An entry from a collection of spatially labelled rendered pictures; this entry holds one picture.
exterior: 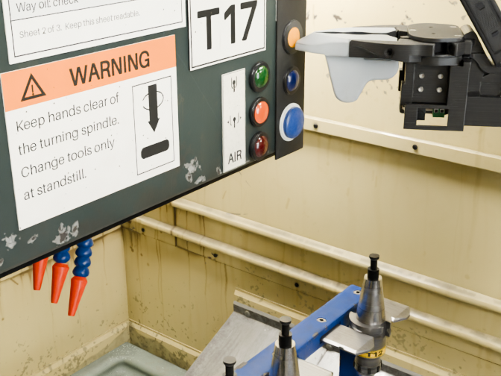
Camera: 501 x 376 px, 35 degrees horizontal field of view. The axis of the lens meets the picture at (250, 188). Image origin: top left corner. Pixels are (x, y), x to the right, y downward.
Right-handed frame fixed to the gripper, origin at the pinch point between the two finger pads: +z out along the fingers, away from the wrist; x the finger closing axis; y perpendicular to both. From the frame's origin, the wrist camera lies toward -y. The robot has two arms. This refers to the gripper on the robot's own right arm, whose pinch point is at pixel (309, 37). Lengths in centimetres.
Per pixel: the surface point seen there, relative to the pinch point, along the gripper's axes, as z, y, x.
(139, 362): 49, 109, 103
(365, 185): -7, 45, 77
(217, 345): 25, 89, 84
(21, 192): 17.0, 5.5, -25.9
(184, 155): 9.1, 7.3, -12.2
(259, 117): 3.9, 6.2, -4.6
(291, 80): 1.6, 3.8, -0.5
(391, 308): -11, 49, 37
